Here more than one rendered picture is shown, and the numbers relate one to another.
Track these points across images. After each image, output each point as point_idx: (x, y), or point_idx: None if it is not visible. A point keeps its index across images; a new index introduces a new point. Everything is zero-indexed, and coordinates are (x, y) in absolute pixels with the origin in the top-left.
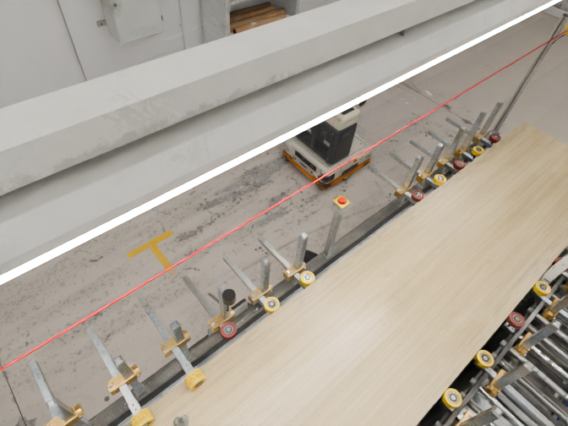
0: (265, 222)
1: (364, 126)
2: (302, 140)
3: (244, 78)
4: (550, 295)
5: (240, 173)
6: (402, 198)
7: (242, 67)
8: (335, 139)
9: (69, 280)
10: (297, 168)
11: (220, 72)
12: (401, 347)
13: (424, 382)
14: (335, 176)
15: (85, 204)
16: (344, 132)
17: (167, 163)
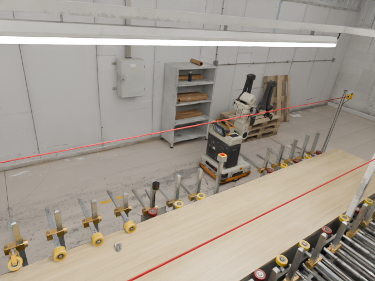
0: (183, 196)
1: (249, 157)
2: (210, 155)
3: (170, 15)
4: (351, 225)
5: (172, 172)
6: (263, 175)
7: (169, 11)
8: (227, 151)
9: (64, 211)
10: (206, 173)
11: (163, 10)
12: (251, 232)
13: (264, 250)
14: (228, 175)
15: (123, 30)
16: (232, 147)
17: (145, 30)
